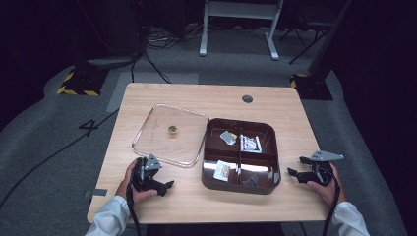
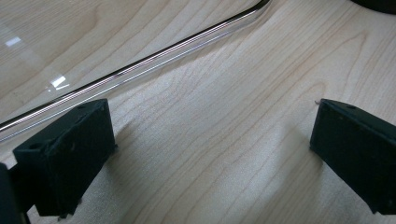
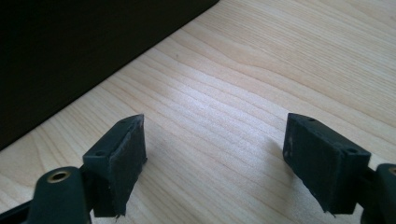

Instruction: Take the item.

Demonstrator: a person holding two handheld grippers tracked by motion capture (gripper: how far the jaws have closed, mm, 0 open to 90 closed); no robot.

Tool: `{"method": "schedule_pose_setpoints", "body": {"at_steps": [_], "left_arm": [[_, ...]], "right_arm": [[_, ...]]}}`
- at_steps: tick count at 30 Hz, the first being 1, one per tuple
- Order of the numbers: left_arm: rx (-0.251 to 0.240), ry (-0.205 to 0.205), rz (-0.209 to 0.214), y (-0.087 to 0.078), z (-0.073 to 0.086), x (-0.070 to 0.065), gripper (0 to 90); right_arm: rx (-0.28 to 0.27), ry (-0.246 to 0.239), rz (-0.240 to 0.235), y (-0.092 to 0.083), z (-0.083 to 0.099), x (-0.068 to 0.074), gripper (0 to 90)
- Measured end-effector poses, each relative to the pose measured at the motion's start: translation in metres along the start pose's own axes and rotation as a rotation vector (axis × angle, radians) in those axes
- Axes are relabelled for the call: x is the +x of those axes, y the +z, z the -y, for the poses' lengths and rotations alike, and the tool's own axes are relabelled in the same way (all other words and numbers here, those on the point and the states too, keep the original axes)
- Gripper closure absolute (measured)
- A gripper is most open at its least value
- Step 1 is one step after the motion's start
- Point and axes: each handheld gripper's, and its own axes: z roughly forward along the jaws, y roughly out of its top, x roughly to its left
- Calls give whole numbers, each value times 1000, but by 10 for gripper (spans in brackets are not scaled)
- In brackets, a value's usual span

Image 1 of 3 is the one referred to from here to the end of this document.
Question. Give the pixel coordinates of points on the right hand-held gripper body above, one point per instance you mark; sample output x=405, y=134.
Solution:
x=323, y=167

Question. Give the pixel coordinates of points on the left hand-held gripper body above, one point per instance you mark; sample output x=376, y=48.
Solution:
x=147, y=170

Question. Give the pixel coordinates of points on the person's left hand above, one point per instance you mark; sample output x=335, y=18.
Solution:
x=139, y=195

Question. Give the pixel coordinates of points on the person's right hand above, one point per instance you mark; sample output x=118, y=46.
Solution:
x=327, y=193

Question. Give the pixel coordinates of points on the clear square lid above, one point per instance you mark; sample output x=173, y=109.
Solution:
x=154, y=144

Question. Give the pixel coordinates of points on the dark brown divided box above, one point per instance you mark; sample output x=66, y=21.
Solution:
x=213, y=183

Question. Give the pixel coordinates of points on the dark small packet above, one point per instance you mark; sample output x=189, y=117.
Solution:
x=251, y=181

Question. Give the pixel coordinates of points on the gold lid knob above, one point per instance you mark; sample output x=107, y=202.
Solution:
x=172, y=129

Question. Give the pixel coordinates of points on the grey floor tape piece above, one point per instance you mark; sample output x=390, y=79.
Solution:
x=98, y=192

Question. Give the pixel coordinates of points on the white packet with red print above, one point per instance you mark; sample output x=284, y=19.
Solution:
x=222, y=171

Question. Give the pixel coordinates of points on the white striped packet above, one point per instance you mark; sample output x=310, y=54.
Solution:
x=250, y=144

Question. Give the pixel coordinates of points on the black yellow striped stand base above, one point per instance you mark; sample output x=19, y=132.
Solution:
x=82, y=83
x=311, y=88

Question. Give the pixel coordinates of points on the silver foil packet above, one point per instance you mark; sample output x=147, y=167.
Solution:
x=226, y=137

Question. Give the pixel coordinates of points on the grey round stand base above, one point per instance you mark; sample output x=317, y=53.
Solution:
x=111, y=61

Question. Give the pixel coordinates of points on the black tripod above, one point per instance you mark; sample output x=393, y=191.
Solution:
x=303, y=42

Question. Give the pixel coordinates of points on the grey slanted stand post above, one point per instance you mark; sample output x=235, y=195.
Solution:
x=327, y=39

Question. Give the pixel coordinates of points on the white metal desk frame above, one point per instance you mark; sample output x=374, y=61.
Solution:
x=241, y=10

